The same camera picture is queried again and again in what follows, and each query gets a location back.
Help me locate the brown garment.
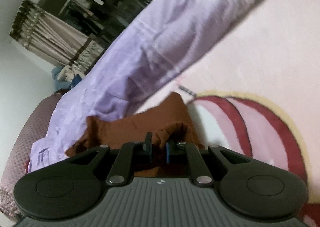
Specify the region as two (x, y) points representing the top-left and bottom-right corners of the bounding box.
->
(65, 91), (205, 178)

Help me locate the pink cartoon blanket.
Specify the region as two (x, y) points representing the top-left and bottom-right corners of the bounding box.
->
(140, 0), (319, 226)

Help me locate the dark window with hanging clothes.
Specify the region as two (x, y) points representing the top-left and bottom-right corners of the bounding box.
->
(59, 0), (150, 47)

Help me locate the left beige curtain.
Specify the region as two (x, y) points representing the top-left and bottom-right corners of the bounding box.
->
(10, 0), (105, 74)

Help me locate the purple duvet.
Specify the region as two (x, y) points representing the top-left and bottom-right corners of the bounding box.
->
(28, 0), (257, 172)

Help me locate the mauve textured pillow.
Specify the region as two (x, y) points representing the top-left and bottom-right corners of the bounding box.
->
(1, 93), (62, 220)

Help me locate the blue and white clothes pile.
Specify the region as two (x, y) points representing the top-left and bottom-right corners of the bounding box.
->
(51, 65), (85, 92)

